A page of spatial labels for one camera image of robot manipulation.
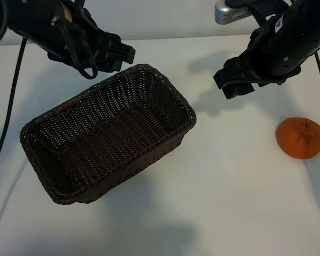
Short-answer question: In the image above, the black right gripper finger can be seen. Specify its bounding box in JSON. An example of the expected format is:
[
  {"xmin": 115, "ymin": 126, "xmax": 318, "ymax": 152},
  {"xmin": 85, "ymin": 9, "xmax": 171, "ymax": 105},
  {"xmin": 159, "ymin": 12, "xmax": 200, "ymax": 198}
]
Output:
[
  {"xmin": 221, "ymin": 81, "xmax": 255, "ymax": 100},
  {"xmin": 212, "ymin": 57, "xmax": 254, "ymax": 90}
]

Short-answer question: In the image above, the dark brown wicker basket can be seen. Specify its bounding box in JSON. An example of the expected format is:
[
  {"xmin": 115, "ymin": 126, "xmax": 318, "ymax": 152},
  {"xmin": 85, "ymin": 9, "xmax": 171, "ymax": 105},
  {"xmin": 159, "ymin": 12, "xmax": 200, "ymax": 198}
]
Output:
[{"xmin": 19, "ymin": 63, "xmax": 197, "ymax": 205}]

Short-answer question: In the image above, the black flat ribbon cable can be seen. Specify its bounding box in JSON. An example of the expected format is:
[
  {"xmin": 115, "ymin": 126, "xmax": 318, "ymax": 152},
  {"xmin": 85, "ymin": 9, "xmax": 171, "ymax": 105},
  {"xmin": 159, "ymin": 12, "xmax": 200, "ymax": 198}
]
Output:
[{"xmin": 58, "ymin": 21, "xmax": 99, "ymax": 80}]

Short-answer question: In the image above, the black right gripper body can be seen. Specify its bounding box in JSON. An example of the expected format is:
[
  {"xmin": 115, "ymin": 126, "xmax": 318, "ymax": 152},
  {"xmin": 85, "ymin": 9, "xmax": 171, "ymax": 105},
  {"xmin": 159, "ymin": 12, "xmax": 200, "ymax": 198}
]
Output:
[{"xmin": 238, "ymin": 23, "xmax": 302, "ymax": 87}]

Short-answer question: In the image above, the orange fruit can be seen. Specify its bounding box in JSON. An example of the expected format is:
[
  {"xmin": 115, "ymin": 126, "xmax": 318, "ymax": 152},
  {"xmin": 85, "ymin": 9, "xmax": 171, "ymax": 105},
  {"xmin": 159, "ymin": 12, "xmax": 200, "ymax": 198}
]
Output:
[{"xmin": 276, "ymin": 116, "xmax": 320, "ymax": 160}]

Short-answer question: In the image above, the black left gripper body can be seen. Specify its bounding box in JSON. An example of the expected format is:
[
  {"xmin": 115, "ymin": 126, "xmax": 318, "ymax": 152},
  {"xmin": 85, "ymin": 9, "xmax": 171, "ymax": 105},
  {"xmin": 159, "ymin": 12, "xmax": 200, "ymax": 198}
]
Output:
[{"xmin": 46, "ymin": 2, "xmax": 111, "ymax": 69}]

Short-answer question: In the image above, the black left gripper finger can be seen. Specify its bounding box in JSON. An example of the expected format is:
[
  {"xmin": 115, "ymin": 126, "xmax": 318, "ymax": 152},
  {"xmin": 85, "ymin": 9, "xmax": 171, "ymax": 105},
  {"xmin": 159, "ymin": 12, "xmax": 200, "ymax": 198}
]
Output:
[
  {"xmin": 97, "ymin": 57, "xmax": 124, "ymax": 73},
  {"xmin": 106, "ymin": 31, "xmax": 137, "ymax": 65}
]

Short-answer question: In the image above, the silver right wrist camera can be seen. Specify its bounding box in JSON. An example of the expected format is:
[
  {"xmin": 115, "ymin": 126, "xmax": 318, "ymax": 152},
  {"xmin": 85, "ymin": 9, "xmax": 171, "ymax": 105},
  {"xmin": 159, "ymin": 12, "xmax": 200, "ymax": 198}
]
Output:
[{"xmin": 214, "ymin": 0, "xmax": 254, "ymax": 26}]

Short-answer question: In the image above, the black right camera mount bracket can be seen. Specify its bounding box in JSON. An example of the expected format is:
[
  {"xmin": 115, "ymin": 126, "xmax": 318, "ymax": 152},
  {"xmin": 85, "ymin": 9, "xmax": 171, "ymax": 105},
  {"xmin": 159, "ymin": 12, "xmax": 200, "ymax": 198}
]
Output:
[{"xmin": 223, "ymin": 0, "xmax": 293, "ymax": 29}]

